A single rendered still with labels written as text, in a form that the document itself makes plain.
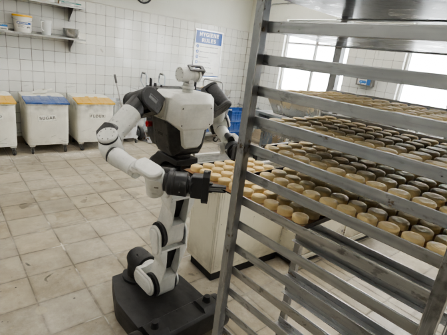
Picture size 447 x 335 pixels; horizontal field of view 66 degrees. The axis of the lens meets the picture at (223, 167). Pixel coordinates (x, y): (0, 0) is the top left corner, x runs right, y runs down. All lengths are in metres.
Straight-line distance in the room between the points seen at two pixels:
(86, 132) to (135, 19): 2.06
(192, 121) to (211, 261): 1.24
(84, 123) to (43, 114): 0.55
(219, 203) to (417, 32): 1.75
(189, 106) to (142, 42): 4.80
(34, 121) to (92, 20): 1.82
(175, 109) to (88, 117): 3.92
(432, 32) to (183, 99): 1.04
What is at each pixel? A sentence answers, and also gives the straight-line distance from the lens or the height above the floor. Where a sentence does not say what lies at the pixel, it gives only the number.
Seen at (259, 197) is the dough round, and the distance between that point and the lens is 1.15.
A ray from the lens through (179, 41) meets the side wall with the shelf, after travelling 6.69.
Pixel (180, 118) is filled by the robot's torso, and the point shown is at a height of 1.30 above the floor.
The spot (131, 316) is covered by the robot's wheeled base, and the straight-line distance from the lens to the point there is 2.13.
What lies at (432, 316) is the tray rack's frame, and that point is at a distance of 0.90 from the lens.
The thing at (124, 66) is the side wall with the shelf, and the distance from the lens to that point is 6.22.
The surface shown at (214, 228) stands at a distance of 2.43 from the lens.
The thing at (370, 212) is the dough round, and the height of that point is 1.24.
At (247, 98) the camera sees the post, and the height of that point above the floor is 1.48.
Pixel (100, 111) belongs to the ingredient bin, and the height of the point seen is 0.59.
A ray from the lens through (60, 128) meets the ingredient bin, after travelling 5.35.
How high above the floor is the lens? 1.59
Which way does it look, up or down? 18 degrees down
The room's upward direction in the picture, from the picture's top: 7 degrees clockwise
